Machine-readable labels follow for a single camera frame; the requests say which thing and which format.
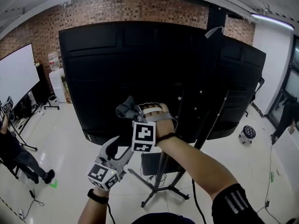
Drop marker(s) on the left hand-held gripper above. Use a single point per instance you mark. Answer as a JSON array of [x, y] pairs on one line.
[[102, 174]]

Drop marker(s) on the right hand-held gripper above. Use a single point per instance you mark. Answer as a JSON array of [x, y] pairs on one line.
[[143, 136]]

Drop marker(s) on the grey cloth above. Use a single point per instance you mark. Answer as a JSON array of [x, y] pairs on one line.
[[126, 109]]

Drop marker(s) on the black TV stand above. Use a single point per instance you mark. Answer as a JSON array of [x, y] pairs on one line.
[[217, 15]]

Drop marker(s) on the person's right forearm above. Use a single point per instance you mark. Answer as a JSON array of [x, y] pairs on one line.
[[194, 164]]

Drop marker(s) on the person's left forearm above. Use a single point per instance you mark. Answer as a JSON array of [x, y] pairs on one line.
[[93, 211]]

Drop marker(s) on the person's right hand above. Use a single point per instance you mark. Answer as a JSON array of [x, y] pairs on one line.
[[164, 127]]

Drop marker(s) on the black television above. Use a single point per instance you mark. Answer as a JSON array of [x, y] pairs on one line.
[[116, 66]]

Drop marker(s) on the green floor tape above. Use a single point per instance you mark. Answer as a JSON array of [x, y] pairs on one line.
[[54, 185]]

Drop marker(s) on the person's dark trousers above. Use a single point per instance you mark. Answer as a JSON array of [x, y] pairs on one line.
[[163, 219]]

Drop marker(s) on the small white bin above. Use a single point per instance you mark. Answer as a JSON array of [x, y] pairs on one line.
[[53, 100]]

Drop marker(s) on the white water dispenser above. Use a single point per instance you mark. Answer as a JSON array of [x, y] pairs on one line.
[[57, 85]]

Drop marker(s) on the clear water bottle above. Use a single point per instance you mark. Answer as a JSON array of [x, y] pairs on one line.
[[54, 60]]

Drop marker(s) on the grey tape strip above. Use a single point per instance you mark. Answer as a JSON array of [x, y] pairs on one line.
[[212, 32]]

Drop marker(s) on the black round stool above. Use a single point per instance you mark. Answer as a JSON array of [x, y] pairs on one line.
[[248, 131]]

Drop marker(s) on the white power strip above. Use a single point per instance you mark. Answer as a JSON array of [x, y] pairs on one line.
[[21, 214]]

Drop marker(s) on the white projection screen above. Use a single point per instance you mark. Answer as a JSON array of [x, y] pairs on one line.
[[16, 78]]

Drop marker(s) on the black office chair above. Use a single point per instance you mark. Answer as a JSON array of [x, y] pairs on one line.
[[261, 81]]

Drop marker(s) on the black t-shirt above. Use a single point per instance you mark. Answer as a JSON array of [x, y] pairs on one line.
[[233, 209]]

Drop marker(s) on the small green object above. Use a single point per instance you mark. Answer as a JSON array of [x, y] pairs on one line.
[[272, 176]]

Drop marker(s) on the white panel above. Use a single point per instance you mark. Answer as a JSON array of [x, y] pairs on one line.
[[287, 153]]

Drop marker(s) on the black framed glass door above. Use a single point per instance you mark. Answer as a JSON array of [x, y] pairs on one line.
[[294, 83]]

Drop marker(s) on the long ceiling light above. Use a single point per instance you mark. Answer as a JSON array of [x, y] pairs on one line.
[[273, 17]]

